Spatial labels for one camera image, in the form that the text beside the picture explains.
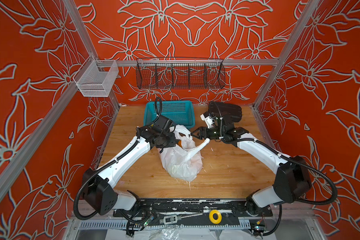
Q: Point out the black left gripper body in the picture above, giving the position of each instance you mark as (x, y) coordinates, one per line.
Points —
(168, 139)

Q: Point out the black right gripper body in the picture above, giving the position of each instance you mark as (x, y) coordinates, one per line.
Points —
(213, 132)

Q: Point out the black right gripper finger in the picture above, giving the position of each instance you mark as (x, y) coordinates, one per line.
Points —
(198, 132)
(200, 137)

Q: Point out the white plastic bag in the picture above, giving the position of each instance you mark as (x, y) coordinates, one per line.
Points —
(183, 161)

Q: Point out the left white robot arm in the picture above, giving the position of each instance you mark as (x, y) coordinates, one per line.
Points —
(97, 194)

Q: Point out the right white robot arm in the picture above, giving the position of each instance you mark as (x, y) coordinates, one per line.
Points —
(292, 174)

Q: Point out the teal plastic basket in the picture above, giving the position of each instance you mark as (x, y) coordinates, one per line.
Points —
(180, 112)

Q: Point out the yellow tape roll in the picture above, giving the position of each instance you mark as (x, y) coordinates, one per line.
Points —
(215, 217)

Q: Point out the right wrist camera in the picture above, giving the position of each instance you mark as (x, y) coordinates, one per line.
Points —
(210, 119)

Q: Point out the black wire wall basket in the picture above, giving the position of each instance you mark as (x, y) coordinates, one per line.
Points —
(180, 73)

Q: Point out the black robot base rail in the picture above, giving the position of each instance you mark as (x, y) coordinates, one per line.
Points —
(194, 213)

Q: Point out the clear plastic wall bin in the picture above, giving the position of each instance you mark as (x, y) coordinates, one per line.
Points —
(96, 78)

